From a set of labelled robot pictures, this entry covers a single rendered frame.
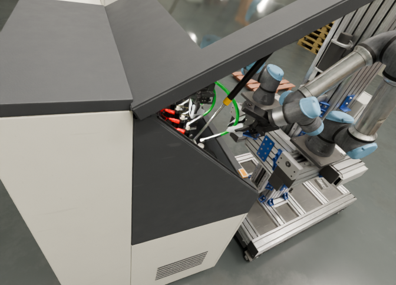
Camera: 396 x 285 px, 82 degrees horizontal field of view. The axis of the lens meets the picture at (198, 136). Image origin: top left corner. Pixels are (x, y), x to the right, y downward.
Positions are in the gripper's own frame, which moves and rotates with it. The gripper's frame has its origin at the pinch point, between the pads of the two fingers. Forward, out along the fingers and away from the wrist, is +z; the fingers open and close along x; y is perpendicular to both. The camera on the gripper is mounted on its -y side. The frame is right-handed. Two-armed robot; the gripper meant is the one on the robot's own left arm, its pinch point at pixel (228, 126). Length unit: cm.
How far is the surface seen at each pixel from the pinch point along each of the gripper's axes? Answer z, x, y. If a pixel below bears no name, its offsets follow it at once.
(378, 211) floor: -28, 73, 231
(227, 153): 15.7, 4.6, 21.5
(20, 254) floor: 148, -68, 0
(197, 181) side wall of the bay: 1.6, -31.3, -6.0
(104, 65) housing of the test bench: -2, -27, -52
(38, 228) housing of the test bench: 29, -60, -33
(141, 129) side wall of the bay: -7, -37, -37
